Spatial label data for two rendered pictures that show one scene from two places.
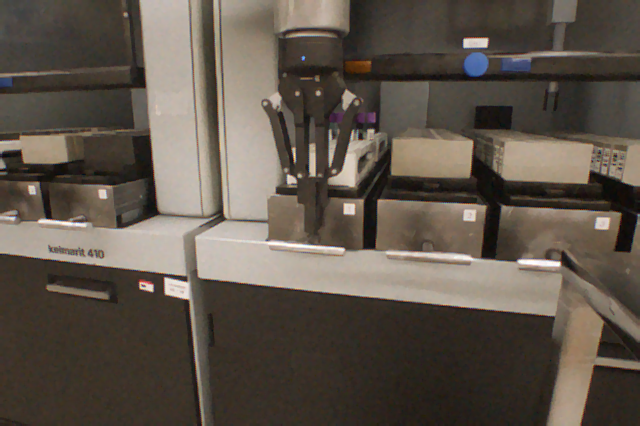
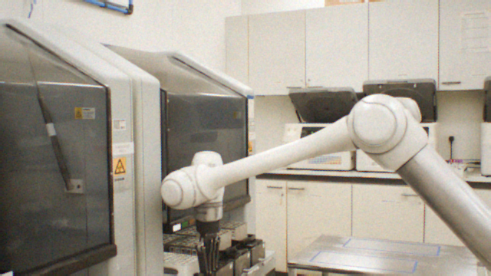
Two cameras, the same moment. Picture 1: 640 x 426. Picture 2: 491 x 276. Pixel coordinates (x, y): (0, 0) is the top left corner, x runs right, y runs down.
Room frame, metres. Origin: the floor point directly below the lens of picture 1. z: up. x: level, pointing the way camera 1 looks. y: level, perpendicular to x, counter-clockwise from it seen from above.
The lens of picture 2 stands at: (0.12, 1.48, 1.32)
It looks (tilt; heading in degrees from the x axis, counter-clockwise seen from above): 3 degrees down; 280
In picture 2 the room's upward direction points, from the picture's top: 1 degrees counter-clockwise
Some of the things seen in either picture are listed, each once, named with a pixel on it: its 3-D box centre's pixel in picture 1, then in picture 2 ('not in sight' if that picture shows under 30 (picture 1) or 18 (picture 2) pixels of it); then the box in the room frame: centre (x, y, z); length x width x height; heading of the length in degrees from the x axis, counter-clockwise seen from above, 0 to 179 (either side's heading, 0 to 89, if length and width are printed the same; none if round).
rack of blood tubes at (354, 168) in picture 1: (339, 161); (155, 264); (0.70, -0.04, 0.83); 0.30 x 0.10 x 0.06; 166
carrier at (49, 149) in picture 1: (48, 151); not in sight; (0.74, 0.52, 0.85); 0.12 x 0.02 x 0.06; 76
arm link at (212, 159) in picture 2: not in sight; (205, 176); (0.50, 0.02, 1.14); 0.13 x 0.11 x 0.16; 79
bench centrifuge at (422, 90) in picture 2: not in sight; (399, 125); (-0.39, -2.45, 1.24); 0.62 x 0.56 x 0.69; 76
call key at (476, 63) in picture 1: (475, 64); not in sight; (0.53, -0.21, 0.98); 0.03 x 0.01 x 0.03; 76
